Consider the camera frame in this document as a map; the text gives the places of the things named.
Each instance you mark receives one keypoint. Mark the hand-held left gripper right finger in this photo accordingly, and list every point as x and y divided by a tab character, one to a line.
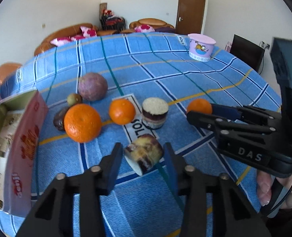
169	163

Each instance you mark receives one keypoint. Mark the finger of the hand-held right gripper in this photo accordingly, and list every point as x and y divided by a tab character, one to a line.
225	111
200	119

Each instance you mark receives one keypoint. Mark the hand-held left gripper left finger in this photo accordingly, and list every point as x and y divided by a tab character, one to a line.
115	160

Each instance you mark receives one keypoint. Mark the small orange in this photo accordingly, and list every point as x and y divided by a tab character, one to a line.
199	106

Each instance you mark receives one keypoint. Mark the muffin cup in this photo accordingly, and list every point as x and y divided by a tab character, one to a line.
144	154

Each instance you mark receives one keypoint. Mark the medium orange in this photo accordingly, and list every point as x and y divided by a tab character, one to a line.
121	112

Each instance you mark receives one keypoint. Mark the large orange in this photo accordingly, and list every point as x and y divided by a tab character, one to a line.
83	123

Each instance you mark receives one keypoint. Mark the dark brown round fruit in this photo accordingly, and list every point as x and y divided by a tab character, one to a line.
59	121

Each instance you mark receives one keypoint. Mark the pink tin box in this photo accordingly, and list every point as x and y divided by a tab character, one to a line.
24	153

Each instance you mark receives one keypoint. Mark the person's right hand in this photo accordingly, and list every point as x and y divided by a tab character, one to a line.
263	184

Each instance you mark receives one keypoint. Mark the blue plaid blanket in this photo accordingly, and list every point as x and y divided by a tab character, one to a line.
185	79

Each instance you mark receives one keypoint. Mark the layered cake cup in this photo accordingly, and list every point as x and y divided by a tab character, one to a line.
155	114

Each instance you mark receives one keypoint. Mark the black television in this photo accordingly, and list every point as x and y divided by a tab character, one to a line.
246	53

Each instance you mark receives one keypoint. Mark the pink cartoon bucket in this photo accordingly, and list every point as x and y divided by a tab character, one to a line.
201	48

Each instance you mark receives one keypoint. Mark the green kiwi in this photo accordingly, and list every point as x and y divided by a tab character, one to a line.
74	99

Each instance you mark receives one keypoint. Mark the purple round fruit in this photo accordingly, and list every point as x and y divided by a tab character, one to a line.
92	86

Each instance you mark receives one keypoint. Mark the dark purple cloth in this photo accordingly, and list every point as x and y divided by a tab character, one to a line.
164	29

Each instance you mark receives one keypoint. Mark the brown wooden door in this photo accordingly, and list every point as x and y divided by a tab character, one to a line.
190	12

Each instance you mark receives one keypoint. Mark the pink floral pillow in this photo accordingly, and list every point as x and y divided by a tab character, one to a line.
77	37
60	41
88	31
144	28

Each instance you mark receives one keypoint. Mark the brown leather armchair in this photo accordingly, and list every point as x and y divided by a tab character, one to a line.
151	21

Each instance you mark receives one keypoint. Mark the white paper packets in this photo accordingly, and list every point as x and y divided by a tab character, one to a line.
1	148

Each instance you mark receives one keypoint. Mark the wooden coffee table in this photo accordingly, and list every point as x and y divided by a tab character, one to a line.
109	32

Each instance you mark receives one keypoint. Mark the black rack with red cloth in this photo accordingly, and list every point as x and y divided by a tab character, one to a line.
112	22

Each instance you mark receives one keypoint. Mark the brown leather chair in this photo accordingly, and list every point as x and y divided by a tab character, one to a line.
8	71

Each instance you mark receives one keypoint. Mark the brown leather sofa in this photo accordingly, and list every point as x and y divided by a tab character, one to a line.
62	32

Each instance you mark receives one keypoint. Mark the red artificial flowers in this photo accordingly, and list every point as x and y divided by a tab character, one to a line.
108	11

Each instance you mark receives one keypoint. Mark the tall brown patterned column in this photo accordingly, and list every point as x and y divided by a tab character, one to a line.
102	7

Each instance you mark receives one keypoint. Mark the wall socket with plugs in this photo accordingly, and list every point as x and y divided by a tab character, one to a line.
266	45

